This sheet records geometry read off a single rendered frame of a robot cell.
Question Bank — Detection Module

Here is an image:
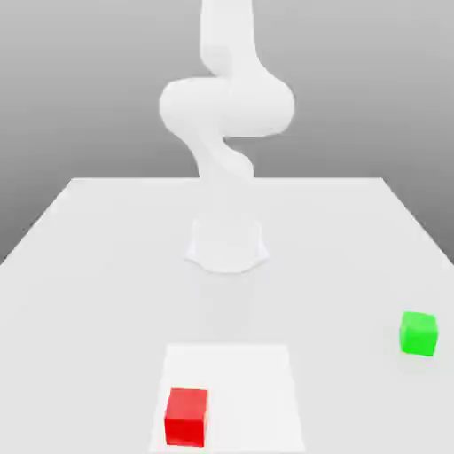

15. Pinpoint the small green cube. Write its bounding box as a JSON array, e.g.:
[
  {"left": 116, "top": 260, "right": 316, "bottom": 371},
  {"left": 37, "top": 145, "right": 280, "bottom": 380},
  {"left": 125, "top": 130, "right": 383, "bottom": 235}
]
[{"left": 399, "top": 310, "right": 440, "bottom": 357}]

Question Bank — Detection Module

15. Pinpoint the small red cube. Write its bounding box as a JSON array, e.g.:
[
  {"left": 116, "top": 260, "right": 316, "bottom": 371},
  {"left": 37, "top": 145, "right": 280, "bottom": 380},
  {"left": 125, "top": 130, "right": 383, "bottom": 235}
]
[{"left": 163, "top": 387, "right": 209, "bottom": 449}]

